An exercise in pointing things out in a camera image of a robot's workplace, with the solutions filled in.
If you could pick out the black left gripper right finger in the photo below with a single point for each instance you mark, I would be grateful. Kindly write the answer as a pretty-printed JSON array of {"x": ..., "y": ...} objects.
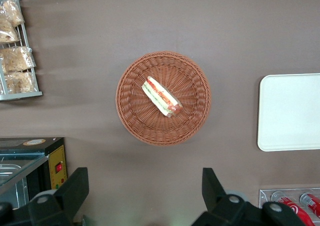
[{"x": 225, "y": 211}]

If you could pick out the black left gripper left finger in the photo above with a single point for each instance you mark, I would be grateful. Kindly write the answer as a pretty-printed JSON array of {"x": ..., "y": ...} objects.
[{"x": 50, "y": 208}]

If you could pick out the tray of packaged snacks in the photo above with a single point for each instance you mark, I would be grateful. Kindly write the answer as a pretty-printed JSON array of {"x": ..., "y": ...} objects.
[{"x": 25, "y": 95}]

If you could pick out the beige rectangular tray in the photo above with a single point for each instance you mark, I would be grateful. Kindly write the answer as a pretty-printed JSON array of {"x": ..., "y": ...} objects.
[{"x": 290, "y": 111}]

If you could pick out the clear acrylic bottle rack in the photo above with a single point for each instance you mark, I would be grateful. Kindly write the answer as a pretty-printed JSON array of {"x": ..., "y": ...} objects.
[{"x": 265, "y": 196}]

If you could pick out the black sealing machine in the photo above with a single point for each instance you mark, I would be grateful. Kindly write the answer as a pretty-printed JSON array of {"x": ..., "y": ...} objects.
[{"x": 57, "y": 161}]

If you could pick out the red cola bottle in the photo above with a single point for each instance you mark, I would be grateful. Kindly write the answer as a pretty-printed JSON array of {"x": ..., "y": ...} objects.
[
  {"x": 311, "y": 202},
  {"x": 295, "y": 208}
]

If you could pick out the round brown wicker basket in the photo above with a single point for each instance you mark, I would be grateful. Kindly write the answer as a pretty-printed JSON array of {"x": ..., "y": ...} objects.
[{"x": 190, "y": 91}]

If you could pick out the clear bag of snacks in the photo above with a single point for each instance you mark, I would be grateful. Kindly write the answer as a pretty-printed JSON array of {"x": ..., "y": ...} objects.
[
  {"x": 17, "y": 59},
  {"x": 18, "y": 82},
  {"x": 11, "y": 11},
  {"x": 7, "y": 33}
]

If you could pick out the triangular sandwich wedge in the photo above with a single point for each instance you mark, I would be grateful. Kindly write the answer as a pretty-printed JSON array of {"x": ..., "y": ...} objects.
[{"x": 160, "y": 96}]

